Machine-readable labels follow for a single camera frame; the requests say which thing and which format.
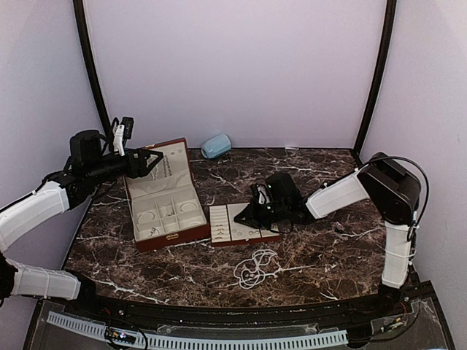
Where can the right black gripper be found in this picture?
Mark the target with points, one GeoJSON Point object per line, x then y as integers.
{"type": "Point", "coordinates": [251, 215]}

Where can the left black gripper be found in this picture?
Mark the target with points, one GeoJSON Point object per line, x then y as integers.
{"type": "Point", "coordinates": [139, 168]}

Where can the small red jewelry tray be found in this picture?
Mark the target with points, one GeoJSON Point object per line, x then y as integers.
{"type": "Point", "coordinates": [226, 232]}

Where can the large red jewelry box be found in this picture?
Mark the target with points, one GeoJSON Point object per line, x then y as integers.
{"type": "Point", "coordinates": [162, 202]}

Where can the white bangle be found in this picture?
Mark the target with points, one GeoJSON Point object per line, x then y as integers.
{"type": "Point", "coordinates": [195, 222]}

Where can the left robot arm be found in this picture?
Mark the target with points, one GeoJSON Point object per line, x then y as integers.
{"type": "Point", "coordinates": [51, 198]}

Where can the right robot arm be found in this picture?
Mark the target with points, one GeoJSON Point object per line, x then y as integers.
{"type": "Point", "coordinates": [394, 190]}

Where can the light blue faceted cup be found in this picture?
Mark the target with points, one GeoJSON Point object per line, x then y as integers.
{"type": "Point", "coordinates": [216, 146]}

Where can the white cable duct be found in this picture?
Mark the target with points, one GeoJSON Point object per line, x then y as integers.
{"type": "Point", "coordinates": [194, 338]}

